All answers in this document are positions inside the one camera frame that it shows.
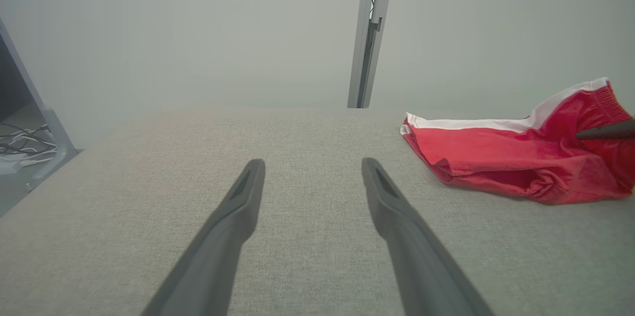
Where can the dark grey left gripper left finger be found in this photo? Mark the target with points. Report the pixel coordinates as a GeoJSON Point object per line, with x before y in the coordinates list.
{"type": "Point", "coordinates": [218, 246]}

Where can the grey metal frame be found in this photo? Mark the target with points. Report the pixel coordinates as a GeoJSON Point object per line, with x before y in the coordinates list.
{"type": "Point", "coordinates": [60, 140]}

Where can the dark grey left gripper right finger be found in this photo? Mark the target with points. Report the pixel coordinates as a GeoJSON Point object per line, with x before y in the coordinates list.
{"type": "Point", "coordinates": [416, 256]}

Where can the grey metal partition post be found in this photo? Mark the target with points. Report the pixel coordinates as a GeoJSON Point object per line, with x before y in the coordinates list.
{"type": "Point", "coordinates": [364, 33]}

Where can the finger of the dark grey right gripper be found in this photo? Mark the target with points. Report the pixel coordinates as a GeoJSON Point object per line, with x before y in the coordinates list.
{"type": "Point", "coordinates": [610, 130]}

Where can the red shorts with white stripe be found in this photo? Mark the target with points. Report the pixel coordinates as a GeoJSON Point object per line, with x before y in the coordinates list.
{"type": "Point", "coordinates": [496, 157]}

